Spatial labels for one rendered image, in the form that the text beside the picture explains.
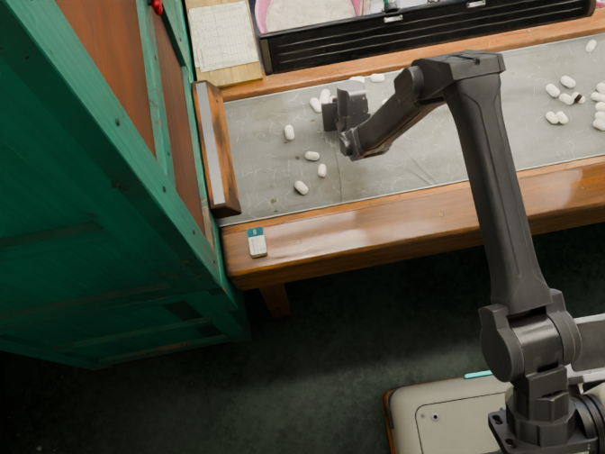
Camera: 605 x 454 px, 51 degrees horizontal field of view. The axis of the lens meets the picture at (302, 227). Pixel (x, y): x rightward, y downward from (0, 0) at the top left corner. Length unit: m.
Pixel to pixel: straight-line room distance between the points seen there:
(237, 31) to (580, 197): 0.86
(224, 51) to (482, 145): 0.86
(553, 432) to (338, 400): 1.25
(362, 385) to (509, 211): 1.32
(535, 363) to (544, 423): 0.08
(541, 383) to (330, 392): 1.28
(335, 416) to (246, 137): 0.98
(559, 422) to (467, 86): 0.44
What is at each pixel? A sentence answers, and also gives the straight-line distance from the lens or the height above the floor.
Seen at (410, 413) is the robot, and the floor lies 0.28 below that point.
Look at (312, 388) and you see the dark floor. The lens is 2.09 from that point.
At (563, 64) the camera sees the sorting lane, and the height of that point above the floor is 0.74.
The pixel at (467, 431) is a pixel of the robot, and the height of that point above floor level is 0.28.
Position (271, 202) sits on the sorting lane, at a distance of 1.43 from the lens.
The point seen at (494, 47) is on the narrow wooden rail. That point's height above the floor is 0.76.
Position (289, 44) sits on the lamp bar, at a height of 1.10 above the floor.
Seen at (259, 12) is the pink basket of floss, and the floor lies 0.75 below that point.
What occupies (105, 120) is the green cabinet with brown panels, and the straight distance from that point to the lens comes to 0.63.
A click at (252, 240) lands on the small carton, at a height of 0.79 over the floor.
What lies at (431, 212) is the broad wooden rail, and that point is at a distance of 1.41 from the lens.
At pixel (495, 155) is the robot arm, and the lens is 0.85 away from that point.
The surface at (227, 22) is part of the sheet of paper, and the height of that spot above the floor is 0.78.
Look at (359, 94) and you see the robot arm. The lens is 1.28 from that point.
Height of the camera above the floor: 2.08
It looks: 73 degrees down
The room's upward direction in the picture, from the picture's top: 6 degrees counter-clockwise
